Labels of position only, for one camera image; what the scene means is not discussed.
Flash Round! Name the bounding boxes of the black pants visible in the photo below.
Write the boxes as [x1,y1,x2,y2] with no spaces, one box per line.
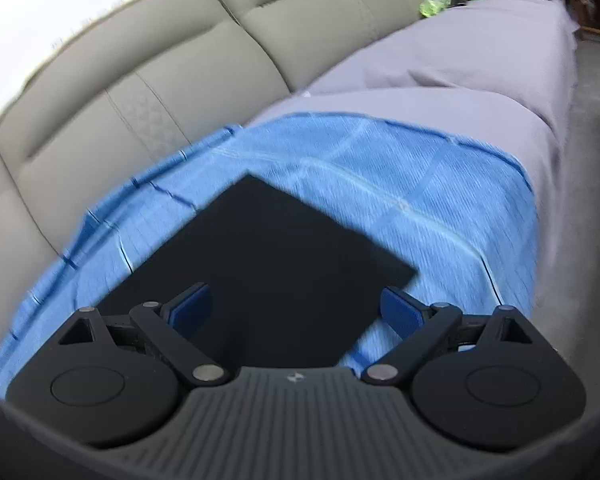
[96,174,420,367]

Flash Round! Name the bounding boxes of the grey padded sofa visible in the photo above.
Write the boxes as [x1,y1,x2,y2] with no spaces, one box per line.
[0,0,453,281]

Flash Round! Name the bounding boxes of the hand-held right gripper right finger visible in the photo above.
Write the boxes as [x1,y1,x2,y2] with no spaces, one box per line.
[362,286,535,387]

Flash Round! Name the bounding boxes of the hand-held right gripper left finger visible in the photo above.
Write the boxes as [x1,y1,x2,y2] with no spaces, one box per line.
[57,282,231,387]

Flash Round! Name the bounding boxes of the green plastic bottle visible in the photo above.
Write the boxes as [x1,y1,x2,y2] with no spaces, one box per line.
[419,0,454,17]

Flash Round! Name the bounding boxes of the lilac sofa cover sheet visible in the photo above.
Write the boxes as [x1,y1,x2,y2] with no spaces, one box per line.
[240,0,580,341]

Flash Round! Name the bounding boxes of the blue checked blanket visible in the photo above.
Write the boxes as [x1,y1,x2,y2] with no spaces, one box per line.
[0,115,540,401]

